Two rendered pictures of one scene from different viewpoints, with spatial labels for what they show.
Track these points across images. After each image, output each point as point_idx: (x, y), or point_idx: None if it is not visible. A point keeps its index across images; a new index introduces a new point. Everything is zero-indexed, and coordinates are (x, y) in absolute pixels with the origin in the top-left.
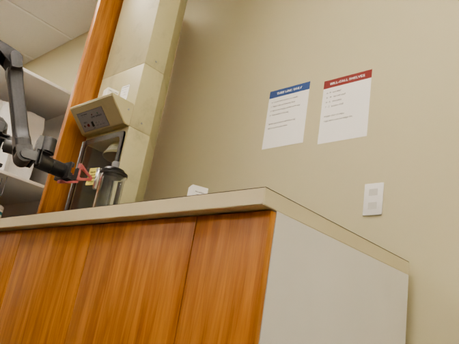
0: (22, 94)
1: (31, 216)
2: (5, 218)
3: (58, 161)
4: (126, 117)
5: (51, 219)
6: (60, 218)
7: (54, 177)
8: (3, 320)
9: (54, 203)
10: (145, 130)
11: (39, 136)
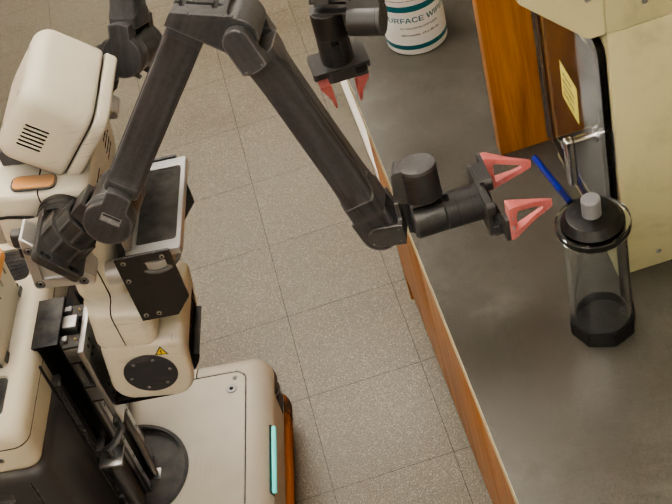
0: (304, 109)
1: (450, 336)
2: (418, 254)
3: (457, 205)
4: (587, 24)
5: (479, 411)
6: (490, 438)
7: (492, 36)
8: (488, 437)
9: (520, 81)
10: (665, 7)
11: (391, 177)
